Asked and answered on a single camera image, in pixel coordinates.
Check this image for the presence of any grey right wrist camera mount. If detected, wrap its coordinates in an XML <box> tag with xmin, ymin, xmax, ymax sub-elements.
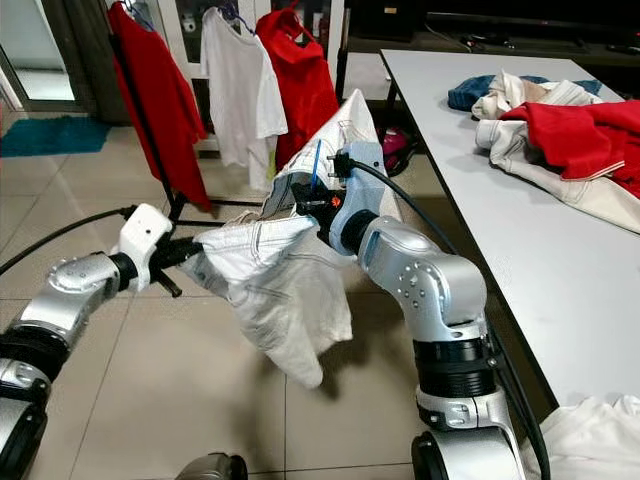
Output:
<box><xmin>328</xmin><ymin>140</ymin><xmax>386</xmax><ymax>256</ymax></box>

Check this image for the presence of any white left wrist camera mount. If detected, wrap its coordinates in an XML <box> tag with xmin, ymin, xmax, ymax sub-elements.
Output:
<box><xmin>117</xmin><ymin>203</ymin><xmax>173</xmax><ymax>293</ymax></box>

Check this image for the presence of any red garment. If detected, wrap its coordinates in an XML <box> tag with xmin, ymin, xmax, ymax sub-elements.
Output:
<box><xmin>500</xmin><ymin>100</ymin><xmax>640</xmax><ymax>196</ymax></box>

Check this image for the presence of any white shirt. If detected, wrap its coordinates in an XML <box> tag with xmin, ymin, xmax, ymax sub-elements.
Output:
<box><xmin>525</xmin><ymin>395</ymin><xmax>640</xmax><ymax>480</ymax></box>

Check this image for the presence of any purple wire hanger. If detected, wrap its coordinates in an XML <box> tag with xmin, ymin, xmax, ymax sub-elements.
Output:
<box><xmin>122</xmin><ymin>0</ymin><xmax>153</xmax><ymax>26</ymax></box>
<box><xmin>218</xmin><ymin>3</ymin><xmax>253</xmax><ymax>31</ymax></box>

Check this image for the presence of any metal clothes rack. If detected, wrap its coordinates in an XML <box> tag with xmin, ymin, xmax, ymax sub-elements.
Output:
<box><xmin>102</xmin><ymin>0</ymin><xmax>266</xmax><ymax>229</ymax></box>

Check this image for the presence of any blue wire hanger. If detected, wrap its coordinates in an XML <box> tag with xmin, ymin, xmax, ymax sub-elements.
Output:
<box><xmin>308</xmin><ymin>140</ymin><xmax>326</xmax><ymax>191</ymax></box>

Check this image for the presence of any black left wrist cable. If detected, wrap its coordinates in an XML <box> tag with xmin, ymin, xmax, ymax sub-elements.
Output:
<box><xmin>0</xmin><ymin>205</ymin><xmax>136</xmax><ymax>276</ymax></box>

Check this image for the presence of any grey curtain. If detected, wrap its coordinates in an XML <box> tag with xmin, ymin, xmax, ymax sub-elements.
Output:
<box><xmin>60</xmin><ymin>0</ymin><xmax>116</xmax><ymax>126</ymax></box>

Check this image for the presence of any red t-shirt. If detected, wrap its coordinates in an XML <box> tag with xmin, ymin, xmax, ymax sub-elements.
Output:
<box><xmin>255</xmin><ymin>5</ymin><xmax>343</xmax><ymax>171</ymax></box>
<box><xmin>108</xmin><ymin>3</ymin><xmax>213</xmax><ymax>213</ymax></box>

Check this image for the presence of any white t-shirt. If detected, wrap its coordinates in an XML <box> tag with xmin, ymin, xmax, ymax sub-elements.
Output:
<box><xmin>200</xmin><ymin>8</ymin><xmax>288</xmax><ymax>196</ymax></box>

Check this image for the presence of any white work table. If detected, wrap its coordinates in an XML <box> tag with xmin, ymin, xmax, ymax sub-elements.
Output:
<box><xmin>380</xmin><ymin>48</ymin><xmax>640</xmax><ymax>411</ymax></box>

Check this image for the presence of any white sliding glass door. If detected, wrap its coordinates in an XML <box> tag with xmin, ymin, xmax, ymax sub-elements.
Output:
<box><xmin>0</xmin><ymin>0</ymin><xmax>76</xmax><ymax>113</ymax></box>

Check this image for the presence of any teal floor mat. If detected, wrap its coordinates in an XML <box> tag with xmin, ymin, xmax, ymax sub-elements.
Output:
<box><xmin>0</xmin><ymin>115</ymin><xmax>111</xmax><ymax>158</ymax></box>

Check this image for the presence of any blue garment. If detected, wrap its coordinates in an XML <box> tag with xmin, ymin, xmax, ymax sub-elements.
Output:
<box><xmin>447</xmin><ymin>75</ymin><xmax>606</xmax><ymax>111</ymax></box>

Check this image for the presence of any pink plastic item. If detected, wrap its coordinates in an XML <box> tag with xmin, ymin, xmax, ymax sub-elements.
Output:
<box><xmin>385</xmin><ymin>130</ymin><xmax>417</xmax><ymax>177</ymax></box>

